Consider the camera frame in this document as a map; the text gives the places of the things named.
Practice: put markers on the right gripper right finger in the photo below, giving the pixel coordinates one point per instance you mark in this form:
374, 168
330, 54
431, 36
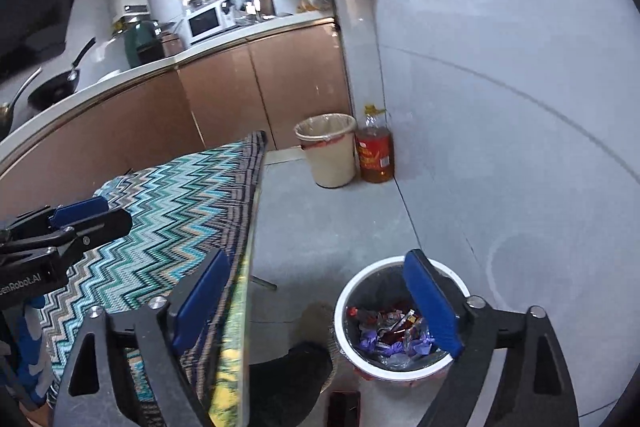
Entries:
534, 388

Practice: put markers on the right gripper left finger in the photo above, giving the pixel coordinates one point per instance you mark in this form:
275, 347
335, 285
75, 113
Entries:
97, 388

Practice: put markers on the red silver snack wrapper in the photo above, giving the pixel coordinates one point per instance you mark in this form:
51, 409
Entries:
386, 323

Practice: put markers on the purple wrapper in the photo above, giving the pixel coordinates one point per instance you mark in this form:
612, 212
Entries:
408, 343

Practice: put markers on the white rimmed trash can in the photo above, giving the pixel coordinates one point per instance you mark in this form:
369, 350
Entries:
381, 287

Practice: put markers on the white kitchen countertop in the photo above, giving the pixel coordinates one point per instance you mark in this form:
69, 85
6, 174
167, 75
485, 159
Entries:
26, 137

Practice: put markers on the green kitchen appliance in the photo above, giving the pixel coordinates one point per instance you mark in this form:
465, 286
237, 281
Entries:
143, 43

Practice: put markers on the brown kitchen cabinets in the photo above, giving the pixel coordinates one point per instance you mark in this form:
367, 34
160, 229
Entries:
270, 84

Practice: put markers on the zigzag patterned table cloth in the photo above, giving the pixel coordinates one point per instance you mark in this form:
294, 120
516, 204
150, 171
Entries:
180, 211

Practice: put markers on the black shoe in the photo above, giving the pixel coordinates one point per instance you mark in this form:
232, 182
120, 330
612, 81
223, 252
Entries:
284, 391

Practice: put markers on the black frying pan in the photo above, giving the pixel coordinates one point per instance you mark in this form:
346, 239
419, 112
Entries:
60, 86

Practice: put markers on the cooking oil bottle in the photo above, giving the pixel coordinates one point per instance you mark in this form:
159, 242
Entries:
374, 144

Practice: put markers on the beige waste bin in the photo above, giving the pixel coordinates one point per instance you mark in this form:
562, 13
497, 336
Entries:
328, 143

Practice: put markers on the white microwave oven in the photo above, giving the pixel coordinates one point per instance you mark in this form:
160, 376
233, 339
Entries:
210, 20

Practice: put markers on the steel wok with handle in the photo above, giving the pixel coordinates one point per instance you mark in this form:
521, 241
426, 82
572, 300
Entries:
7, 108

